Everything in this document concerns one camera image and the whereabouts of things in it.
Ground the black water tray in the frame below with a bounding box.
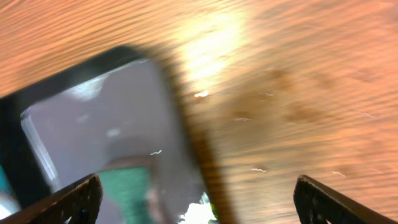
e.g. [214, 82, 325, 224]
[1, 46, 234, 223]

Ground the teal plastic tray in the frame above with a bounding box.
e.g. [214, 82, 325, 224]
[0, 167, 13, 195]

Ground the green scrubbing sponge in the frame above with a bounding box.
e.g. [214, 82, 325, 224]
[98, 166, 154, 224]

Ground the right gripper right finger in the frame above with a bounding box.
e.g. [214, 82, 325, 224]
[294, 175, 397, 224]

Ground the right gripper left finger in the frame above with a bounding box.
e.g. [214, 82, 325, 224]
[1, 174, 103, 224]

